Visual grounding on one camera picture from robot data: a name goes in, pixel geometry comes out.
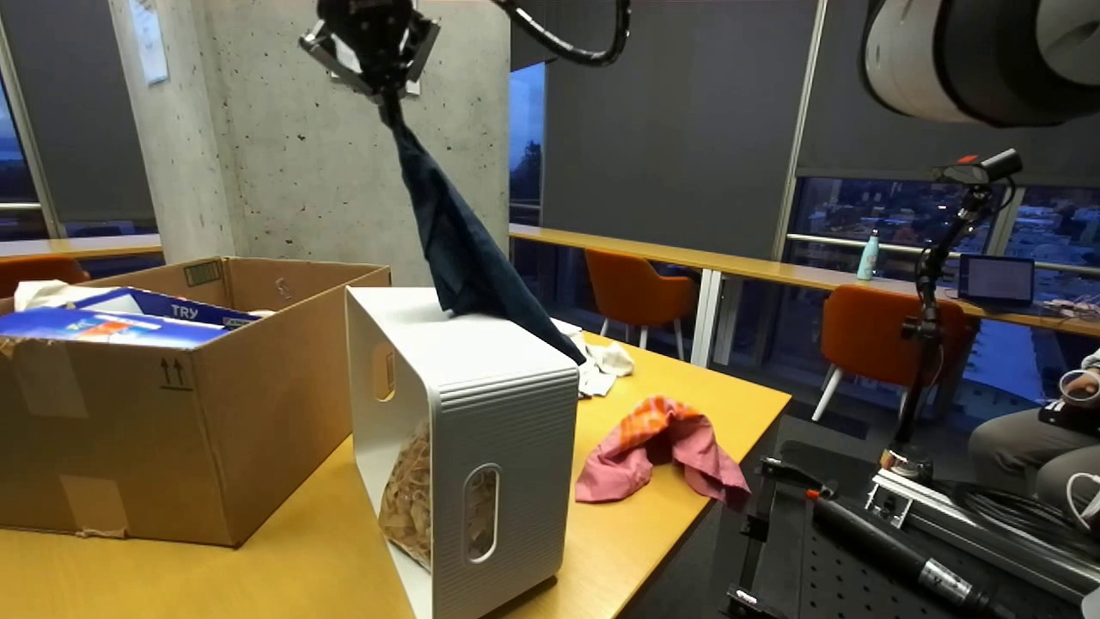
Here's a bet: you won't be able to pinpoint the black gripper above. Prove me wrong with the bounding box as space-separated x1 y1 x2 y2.
298 0 442 102

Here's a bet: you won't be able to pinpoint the black shirt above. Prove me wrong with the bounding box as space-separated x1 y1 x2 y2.
373 86 590 367

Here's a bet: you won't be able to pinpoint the blue white paper pack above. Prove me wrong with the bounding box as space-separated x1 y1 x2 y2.
0 286 261 354

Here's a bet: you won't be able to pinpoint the small paper notice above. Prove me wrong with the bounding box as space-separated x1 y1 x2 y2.
123 0 173 89

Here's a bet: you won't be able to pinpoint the seated person grey clothes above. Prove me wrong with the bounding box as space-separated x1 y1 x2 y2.
964 347 1100 521

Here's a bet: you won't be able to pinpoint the teal bottle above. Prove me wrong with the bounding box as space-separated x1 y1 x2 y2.
853 231 882 286

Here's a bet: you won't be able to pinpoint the silver metal rail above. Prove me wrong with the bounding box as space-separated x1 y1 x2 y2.
861 462 1100 601

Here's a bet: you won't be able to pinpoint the orange chair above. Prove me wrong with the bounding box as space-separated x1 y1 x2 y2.
809 283 987 425
0 253 94 301
579 247 695 361

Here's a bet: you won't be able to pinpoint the small dark monitor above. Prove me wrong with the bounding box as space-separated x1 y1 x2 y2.
956 250 1041 312

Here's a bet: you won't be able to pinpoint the pink shirt orange print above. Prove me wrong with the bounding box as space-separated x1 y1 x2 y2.
570 391 757 510

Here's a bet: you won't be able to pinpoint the long wooden desk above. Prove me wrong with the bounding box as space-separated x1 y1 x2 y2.
0 231 166 268
510 219 1100 372

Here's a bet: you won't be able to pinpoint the black tripod pole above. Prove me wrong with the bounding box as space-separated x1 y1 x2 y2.
726 454 1005 619

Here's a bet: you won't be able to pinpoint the black camera stand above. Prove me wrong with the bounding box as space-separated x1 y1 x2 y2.
891 143 1029 484

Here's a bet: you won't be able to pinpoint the brown cardboard box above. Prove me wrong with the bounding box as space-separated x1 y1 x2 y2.
0 253 395 550

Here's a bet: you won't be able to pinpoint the white cloth in box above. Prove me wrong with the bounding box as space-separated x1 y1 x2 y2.
10 274 119 317

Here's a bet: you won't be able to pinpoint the cork filling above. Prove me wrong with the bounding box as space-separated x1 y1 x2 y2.
373 423 500 571

